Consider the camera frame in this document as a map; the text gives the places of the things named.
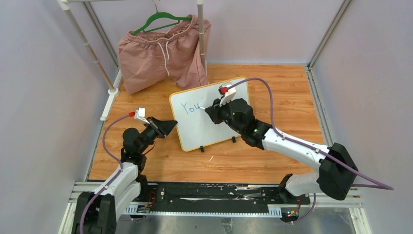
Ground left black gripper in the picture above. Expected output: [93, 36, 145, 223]
[138, 117, 177, 154]

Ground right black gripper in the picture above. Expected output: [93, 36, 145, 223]
[206, 96, 244, 135]

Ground yellow framed whiteboard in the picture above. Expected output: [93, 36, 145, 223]
[169, 77, 245, 152]

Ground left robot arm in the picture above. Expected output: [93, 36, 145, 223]
[71, 117, 178, 234]

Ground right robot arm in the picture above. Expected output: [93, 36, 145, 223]
[205, 98, 358, 204]

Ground white clothes rack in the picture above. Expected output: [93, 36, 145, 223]
[57, 0, 207, 122]

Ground green clothes hanger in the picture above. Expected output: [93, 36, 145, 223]
[131, 5, 192, 36]

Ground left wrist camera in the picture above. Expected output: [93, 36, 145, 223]
[133, 107, 150, 125]

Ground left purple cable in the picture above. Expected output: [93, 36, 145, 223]
[79, 112, 136, 234]

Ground purple cable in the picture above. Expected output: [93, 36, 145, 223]
[219, 77, 394, 223]
[79, 112, 136, 234]

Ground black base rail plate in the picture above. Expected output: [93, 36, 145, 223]
[125, 182, 310, 217]

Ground pink drawstring shorts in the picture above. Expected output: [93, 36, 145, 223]
[117, 15, 209, 95]

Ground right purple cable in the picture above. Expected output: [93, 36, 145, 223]
[219, 77, 394, 223]

